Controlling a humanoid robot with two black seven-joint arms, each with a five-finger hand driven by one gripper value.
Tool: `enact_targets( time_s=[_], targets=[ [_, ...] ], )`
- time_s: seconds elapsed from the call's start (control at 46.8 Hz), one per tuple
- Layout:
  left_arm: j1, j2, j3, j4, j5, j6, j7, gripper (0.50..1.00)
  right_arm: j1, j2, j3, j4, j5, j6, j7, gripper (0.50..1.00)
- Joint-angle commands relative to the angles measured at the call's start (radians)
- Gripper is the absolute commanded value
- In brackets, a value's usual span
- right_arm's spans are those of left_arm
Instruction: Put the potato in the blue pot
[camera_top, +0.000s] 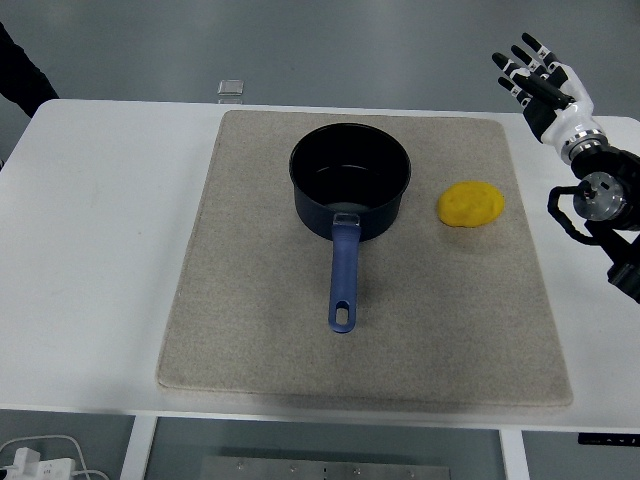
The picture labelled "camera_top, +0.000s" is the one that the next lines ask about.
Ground beige felt mat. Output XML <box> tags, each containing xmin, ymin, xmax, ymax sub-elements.
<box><xmin>156</xmin><ymin>109</ymin><xmax>575</xmax><ymax>407</ymax></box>

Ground person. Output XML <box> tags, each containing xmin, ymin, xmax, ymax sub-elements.
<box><xmin>0</xmin><ymin>22</ymin><xmax>60</xmax><ymax>119</ymax></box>

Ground white table leg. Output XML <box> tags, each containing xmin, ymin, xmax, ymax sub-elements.
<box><xmin>499</xmin><ymin>428</ymin><xmax>530</xmax><ymax>480</ymax></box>
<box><xmin>121</xmin><ymin>414</ymin><xmax>159</xmax><ymax>480</ymax></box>

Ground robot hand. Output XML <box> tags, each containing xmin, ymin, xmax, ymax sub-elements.
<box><xmin>491</xmin><ymin>32</ymin><xmax>602</xmax><ymax>148</ymax></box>

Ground black table control panel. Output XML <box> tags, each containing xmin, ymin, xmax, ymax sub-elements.
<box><xmin>578</xmin><ymin>432</ymin><xmax>640</xmax><ymax>446</ymax></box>

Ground white power strip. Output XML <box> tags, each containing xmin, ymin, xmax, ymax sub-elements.
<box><xmin>0</xmin><ymin>447</ymin><xmax>76</xmax><ymax>480</ymax></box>

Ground blue pot with handle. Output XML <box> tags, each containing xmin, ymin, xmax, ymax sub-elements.
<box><xmin>288</xmin><ymin>122</ymin><xmax>413</xmax><ymax>334</ymax></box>

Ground yellow potato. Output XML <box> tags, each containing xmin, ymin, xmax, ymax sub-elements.
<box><xmin>437</xmin><ymin>180</ymin><xmax>506</xmax><ymax>228</ymax></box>

